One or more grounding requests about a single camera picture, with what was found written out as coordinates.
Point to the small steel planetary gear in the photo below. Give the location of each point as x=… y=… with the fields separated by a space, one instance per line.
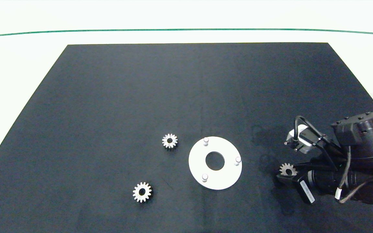
x=137 y=190
x=165 y=141
x=285 y=168

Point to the round white plate with pins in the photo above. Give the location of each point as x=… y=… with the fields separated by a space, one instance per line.
x=199 y=161

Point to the dark rectangular table mat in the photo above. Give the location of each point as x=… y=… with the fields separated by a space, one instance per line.
x=108 y=97

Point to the boxy wrist camera shiny side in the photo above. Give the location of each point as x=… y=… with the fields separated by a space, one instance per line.
x=307 y=142

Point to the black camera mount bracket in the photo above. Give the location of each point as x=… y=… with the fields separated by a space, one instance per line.
x=330 y=152

